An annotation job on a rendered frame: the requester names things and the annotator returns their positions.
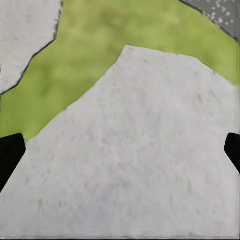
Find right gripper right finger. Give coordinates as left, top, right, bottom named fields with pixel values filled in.
left=224, top=132, right=240, bottom=172

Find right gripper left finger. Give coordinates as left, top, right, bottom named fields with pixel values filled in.
left=0, top=133, right=26, bottom=193

